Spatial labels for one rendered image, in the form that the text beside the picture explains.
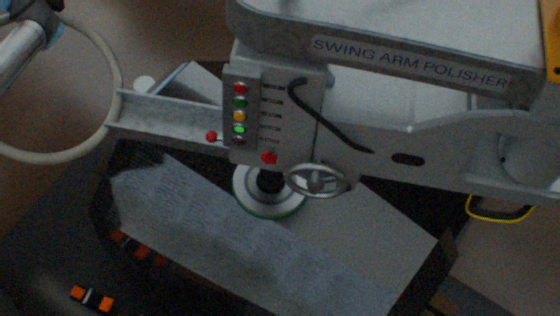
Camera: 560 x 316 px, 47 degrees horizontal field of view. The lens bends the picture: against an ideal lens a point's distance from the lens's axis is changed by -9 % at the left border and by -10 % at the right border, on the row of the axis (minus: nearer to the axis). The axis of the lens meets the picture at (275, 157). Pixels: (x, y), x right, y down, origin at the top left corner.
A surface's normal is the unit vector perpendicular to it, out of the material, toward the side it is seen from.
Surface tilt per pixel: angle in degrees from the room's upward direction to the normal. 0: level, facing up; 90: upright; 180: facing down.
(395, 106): 4
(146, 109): 1
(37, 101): 0
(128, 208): 45
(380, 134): 90
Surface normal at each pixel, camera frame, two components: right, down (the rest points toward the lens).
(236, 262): -0.35, 0.12
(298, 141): -0.18, 0.83
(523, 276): 0.06, -0.52
